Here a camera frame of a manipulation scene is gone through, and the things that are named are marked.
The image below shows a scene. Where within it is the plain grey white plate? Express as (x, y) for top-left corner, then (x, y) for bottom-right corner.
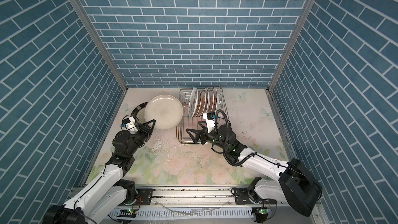
(144, 94), (183, 131)

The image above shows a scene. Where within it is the dark patterned rim plate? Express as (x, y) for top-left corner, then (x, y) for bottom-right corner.
(130, 102), (148, 123)

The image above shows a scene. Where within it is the patterned brown white plate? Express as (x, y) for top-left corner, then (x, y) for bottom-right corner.
(210, 87), (218, 112)

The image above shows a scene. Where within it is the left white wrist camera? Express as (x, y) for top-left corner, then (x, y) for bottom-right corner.
(121, 115), (138, 134)

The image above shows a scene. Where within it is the right green circuit board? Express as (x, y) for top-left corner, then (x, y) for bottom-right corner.
(252, 207), (272, 219)

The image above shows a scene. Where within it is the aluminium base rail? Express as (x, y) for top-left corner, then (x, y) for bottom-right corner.
(93, 185), (327, 222)

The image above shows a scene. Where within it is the strawberry print blue rim plate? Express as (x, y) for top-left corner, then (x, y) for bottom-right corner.
(188, 87), (199, 118)

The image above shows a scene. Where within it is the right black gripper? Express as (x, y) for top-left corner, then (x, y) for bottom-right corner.
(188, 121), (230, 152)

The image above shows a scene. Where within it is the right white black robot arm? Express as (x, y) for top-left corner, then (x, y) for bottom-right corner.
(186, 122), (322, 217)

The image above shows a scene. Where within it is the green circuit board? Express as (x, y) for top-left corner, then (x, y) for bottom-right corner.
(252, 207), (272, 219)
(117, 209), (137, 219)

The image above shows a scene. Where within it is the red rim white plate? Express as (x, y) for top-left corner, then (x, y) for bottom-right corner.
(197, 90), (206, 117)

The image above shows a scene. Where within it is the silver wire dish rack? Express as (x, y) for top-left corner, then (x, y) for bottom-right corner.
(176, 86), (231, 146)

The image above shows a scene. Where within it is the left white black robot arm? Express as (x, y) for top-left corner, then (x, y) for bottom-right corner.
(42, 119), (156, 224)

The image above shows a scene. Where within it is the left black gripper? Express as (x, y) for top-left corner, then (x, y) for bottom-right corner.
(126, 119), (155, 158)

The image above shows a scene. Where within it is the left green circuit board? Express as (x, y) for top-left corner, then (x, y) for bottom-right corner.
(117, 209), (137, 219)

